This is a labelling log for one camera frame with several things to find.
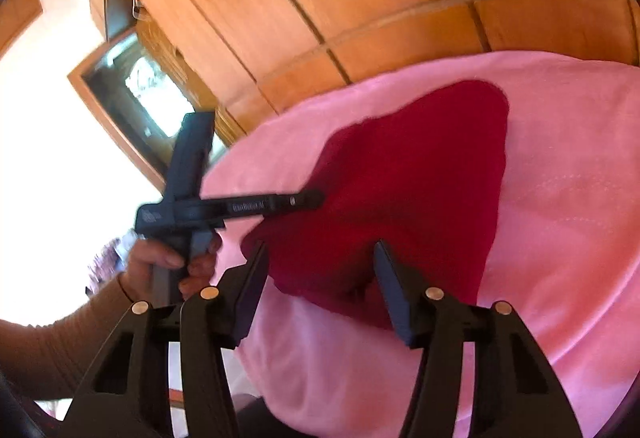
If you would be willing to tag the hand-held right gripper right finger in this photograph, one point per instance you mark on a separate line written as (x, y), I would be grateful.
(392, 290)

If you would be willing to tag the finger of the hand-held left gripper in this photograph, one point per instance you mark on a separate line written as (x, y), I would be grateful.
(270, 205)

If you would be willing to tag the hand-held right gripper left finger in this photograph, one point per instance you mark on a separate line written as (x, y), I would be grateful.
(252, 290)

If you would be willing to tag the maroon printed t-shirt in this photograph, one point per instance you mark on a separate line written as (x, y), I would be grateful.
(415, 168)

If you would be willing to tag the person's left forearm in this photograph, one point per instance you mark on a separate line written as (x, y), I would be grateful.
(55, 343)

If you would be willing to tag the person's left hand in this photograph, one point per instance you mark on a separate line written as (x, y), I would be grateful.
(145, 258)

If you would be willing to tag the wooden framed mirror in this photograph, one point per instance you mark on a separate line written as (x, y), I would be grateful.
(145, 93)

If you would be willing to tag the pink blanket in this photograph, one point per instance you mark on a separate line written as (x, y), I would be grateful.
(565, 218)

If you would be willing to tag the wooden door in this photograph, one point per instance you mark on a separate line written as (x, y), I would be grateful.
(17, 13)

